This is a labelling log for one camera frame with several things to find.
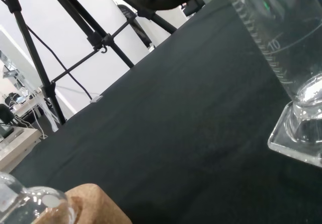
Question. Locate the clear tape piece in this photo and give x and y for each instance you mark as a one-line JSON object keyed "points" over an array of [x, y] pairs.
{"points": [[96, 99]]}

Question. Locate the black cloth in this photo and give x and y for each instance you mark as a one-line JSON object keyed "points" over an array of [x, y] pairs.
{"points": [[163, 123]]}

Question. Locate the pale wooden table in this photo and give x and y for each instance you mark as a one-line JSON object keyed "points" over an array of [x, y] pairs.
{"points": [[17, 146]]}

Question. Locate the clear round-bottom flask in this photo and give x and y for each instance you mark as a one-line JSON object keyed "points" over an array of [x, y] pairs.
{"points": [[27, 206]]}

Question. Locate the black tripod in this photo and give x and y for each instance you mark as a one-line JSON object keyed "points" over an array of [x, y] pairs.
{"points": [[98, 36]]}

